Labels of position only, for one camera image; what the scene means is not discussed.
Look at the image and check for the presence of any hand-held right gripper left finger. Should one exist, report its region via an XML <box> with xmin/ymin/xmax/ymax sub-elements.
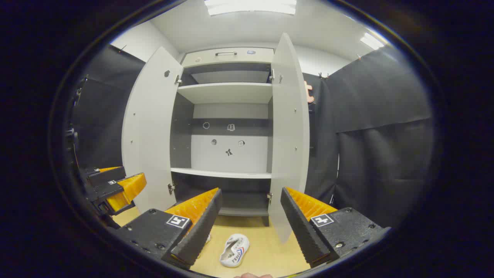
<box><xmin>116</xmin><ymin>188</ymin><xmax>223</xmax><ymax>271</ymax></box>

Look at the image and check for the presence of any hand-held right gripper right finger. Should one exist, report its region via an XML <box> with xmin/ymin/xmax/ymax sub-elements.
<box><xmin>280</xmin><ymin>187</ymin><xmax>391</xmax><ymax>268</ymax></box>

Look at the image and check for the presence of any grey shoe cabinet door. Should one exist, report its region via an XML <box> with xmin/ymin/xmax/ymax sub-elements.
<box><xmin>122</xmin><ymin>46</ymin><xmax>184</xmax><ymax>214</ymax></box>
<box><xmin>267</xmin><ymin>33</ymin><xmax>310</xmax><ymax>244</ymax></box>

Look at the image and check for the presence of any grey cabinet drawer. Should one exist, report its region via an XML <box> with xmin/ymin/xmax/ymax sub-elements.
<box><xmin>181</xmin><ymin>47</ymin><xmax>274</xmax><ymax>68</ymax></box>

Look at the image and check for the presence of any black backdrop cloth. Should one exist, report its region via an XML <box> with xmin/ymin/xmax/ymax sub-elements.
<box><xmin>326</xmin><ymin>46</ymin><xmax>435</xmax><ymax>228</ymax></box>
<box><xmin>73</xmin><ymin>44</ymin><xmax>340</xmax><ymax>205</ymax></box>

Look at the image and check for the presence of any ceiling light panel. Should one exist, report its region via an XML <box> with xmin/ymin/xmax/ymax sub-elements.
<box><xmin>205</xmin><ymin>0</ymin><xmax>297</xmax><ymax>16</ymax></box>
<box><xmin>361</xmin><ymin>33</ymin><xmax>385</xmax><ymax>50</ymax></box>

